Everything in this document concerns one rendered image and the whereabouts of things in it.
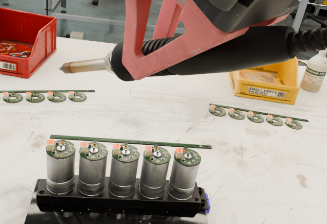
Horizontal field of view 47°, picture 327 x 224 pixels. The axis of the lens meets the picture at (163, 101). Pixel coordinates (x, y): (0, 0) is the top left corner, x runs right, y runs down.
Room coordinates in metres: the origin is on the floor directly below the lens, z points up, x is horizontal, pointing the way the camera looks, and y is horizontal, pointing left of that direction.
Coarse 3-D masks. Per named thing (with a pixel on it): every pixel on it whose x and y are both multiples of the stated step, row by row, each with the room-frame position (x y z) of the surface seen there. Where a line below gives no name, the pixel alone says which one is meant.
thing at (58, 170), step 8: (48, 160) 0.25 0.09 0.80; (56, 160) 0.25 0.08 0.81; (64, 160) 0.25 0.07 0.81; (72, 160) 0.25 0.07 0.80; (48, 168) 0.25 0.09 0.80; (56, 168) 0.25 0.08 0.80; (64, 168) 0.25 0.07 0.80; (72, 168) 0.25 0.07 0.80; (48, 176) 0.25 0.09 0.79; (56, 176) 0.25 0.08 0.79; (64, 176) 0.25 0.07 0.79; (72, 176) 0.25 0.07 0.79; (48, 184) 0.25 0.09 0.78; (56, 184) 0.25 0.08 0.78; (64, 184) 0.25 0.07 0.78; (72, 184) 0.25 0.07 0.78; (56, 192) 0.25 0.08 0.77; (64, 192) 0.25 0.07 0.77
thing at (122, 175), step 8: (128, 152) 0.27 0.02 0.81; (112, 160) 0.26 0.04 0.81; (136, 160) 0.26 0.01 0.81; (112, 168) 0.26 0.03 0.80; (120, 168) 0.26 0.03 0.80; (128, 168) 0.26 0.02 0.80; (136, 168) 0.26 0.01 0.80; (112, 176) 0.26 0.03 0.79; (120, 176) 0.26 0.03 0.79; (128, 176) 0.26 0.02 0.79; (112, 184) 0.26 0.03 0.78; (120, 184) 0.26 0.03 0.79; (128, 184) 0.26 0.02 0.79; (112, 192) 0.26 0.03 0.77; (120, 192) 0.26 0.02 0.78; (128, 192) 0.26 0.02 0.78
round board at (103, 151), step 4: (88, 144) 0.27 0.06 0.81; (100, 144) 0.27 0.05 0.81; (80, 148) 0.26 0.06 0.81; (88, 148) 0.26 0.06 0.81; (100, 148) 0.27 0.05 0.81; (104, 148) 0.27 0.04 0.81; (80, 152) 0.26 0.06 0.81; (88, 152) 0.26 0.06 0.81; (100, 152) 0.26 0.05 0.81; (104, 152) 0.26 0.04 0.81; (84, 156) 0.25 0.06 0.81; (88, 156) 0.25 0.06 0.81; (96, 156) 0.26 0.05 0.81; (100, 156) 0.26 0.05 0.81; (104, 156) 0.26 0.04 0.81; (92, 160) 0.25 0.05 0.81; (96, 160) 0.25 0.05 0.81
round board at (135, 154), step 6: (126, 144) 0.28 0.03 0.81; (120, 150) 0.27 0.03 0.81; (132, 150) 0.27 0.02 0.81; (138, 150) 0.27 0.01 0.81; (114, 156) 0.26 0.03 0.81; (120, 156) 0.26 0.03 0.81; (126, 156) 0.26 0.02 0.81; (132, 156) 0.26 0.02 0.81; (138, 156) 0.26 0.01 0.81; (126, 162) 0.26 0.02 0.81
